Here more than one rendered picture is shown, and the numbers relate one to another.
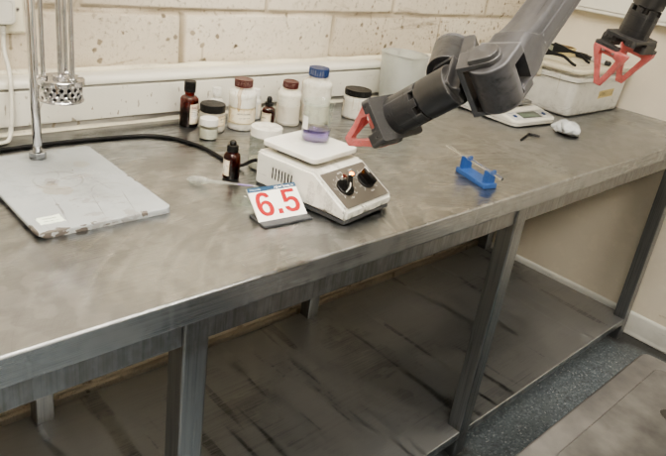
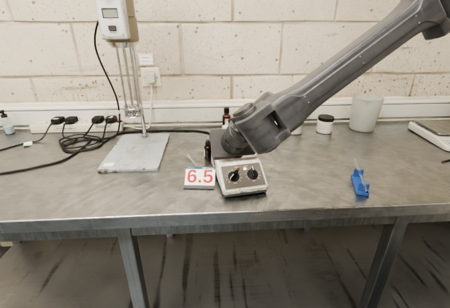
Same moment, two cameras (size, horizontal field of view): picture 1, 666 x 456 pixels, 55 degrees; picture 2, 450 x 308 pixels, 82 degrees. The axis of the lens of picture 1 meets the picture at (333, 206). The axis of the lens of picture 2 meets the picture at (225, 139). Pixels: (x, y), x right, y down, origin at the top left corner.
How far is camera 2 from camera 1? 0.65 m
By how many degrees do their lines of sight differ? 39
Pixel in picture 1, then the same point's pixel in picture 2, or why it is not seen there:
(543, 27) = (307, 90)
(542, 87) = not seen: outside the picture
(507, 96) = (258, 142)
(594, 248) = not seen: outside the picture
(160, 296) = (92, 212)
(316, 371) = (290, 260)
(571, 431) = not seen: outside the picture
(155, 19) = (217, 80)
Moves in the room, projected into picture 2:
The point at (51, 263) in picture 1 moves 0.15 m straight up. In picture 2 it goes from (85, 183) to (73, 138)
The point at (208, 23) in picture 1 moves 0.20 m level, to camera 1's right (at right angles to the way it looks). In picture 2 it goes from (245, 81) to (282, 87)
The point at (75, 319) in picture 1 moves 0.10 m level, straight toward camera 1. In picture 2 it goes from (53, 213) to (13, 241)
